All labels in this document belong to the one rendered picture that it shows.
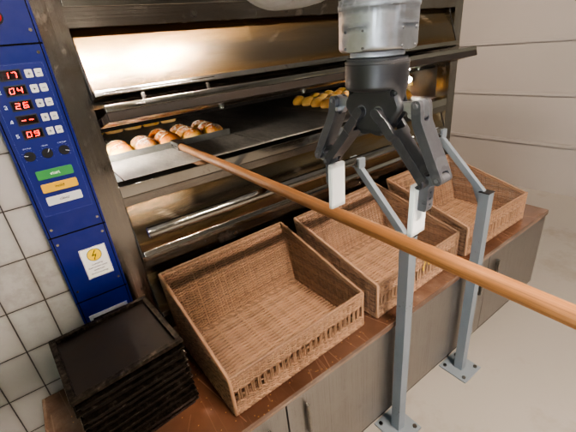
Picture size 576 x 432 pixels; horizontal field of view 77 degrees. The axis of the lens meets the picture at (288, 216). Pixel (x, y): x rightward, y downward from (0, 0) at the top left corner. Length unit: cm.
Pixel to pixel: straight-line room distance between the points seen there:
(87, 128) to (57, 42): 22
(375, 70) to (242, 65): 96
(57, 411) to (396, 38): 137
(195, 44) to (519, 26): 336
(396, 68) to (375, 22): 5
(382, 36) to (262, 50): 102
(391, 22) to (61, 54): 95
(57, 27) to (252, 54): 58
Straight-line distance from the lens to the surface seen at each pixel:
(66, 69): 121
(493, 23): 429
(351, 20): 44
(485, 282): 63
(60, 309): 139
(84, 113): 122
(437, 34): 218
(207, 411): 124
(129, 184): 127
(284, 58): 146
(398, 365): 157
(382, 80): 44
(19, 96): 117
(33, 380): 152
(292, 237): 151
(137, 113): 109
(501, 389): 211
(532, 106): 420
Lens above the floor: 154
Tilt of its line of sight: 25 degrees down
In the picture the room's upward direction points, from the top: 6 degrees counter-clockwise
